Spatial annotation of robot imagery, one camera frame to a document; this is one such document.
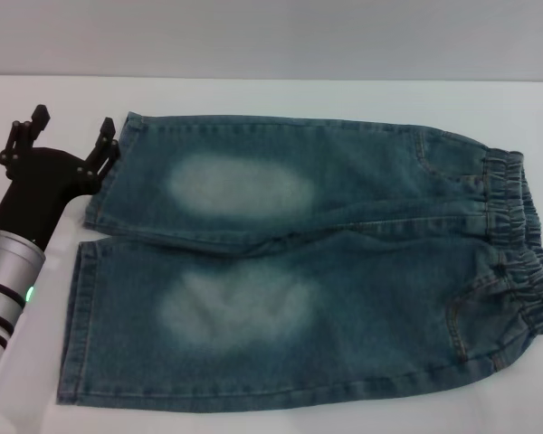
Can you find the blue denim shorts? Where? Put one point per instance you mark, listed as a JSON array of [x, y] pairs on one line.
[[353, 280]]

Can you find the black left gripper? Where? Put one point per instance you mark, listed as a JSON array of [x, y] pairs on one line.
[[40, 181]]

